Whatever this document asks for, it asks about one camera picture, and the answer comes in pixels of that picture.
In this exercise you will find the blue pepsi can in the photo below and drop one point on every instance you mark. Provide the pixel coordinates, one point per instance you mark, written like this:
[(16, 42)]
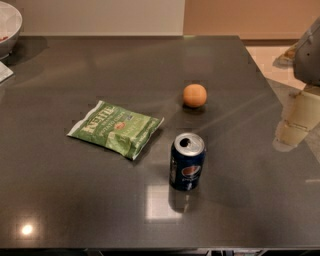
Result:
[(186, 163)]

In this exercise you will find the white bowl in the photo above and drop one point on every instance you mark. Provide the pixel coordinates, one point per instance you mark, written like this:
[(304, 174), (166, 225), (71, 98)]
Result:
[(10, 25)]

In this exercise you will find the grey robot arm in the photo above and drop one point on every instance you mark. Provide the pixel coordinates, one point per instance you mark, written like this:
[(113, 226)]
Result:
[(306, 62)]

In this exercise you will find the orange fruit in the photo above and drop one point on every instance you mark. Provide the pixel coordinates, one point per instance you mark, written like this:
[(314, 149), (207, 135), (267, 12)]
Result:
[(194, 95)]

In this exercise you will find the white paper packet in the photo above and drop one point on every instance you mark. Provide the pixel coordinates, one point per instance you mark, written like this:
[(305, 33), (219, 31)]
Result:
[(5, 72)]

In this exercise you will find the green chip bag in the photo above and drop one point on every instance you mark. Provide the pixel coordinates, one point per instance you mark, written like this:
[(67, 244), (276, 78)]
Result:
[(115, 128)]

